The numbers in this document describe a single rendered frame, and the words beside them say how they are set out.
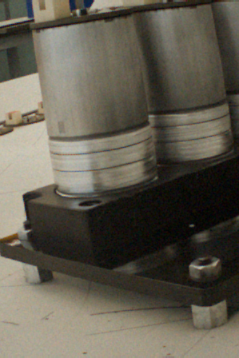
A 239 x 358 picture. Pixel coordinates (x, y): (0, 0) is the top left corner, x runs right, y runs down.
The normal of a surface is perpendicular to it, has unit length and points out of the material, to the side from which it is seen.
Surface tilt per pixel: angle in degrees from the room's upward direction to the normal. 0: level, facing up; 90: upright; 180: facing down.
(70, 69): 90
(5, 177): 0
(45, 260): 90
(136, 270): 0
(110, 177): 90
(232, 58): 90
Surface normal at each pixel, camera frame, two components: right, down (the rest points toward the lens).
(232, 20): -0.28, 0.25
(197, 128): 0.24, 0.18
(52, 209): -0.74, 0.26
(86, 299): -0.15, -0.96
